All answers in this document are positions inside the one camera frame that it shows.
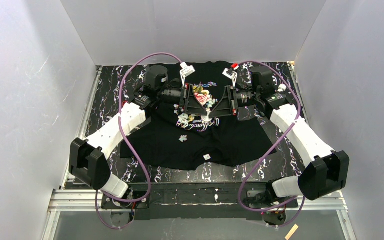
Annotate beige tape strip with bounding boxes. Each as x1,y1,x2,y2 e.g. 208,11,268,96
284,224,299,240

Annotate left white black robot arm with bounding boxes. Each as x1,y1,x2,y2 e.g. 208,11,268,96
68,62,208,203

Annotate orange white toy tool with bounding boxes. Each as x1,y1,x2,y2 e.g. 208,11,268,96
277,84,287,92

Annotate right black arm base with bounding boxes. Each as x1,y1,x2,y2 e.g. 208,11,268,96
242,189,299,211

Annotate black printed t-shirt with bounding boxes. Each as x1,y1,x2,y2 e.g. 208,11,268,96
120,61,278,172

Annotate small floral brooch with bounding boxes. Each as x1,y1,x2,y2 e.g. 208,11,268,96
178,135,188,143

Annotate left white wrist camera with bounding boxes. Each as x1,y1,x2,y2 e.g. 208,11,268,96
179,62,196,87

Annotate white garment label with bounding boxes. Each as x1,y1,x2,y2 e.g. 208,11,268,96
203,154,211,161

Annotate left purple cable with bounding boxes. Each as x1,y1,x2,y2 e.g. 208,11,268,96
94,52,188,231

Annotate black marble pattern mat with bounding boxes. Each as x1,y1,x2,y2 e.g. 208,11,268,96
83,65,305,186

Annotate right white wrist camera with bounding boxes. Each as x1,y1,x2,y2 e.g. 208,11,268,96
222,63,239,87

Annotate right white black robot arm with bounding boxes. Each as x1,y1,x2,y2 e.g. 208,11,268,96
208,63,350,202

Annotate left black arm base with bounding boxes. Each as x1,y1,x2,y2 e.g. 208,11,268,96
100,190,151,210

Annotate aluminium rail frame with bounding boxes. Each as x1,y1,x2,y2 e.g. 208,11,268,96
41,62,357,240

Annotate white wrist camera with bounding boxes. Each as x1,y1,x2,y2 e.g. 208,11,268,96
179,62,196,87
222,63,239,87

